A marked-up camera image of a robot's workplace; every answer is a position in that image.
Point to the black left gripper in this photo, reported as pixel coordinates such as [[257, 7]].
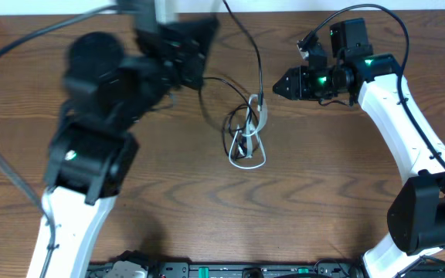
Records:
[[184, 54]]

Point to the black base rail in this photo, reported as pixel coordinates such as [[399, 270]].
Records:
[[131, 264]]

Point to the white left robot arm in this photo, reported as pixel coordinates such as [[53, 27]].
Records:
[[93, 147]]

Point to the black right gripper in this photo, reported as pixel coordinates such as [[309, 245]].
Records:
[[298, 85]]

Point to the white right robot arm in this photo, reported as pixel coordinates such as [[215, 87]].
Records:
[[416, 218]]

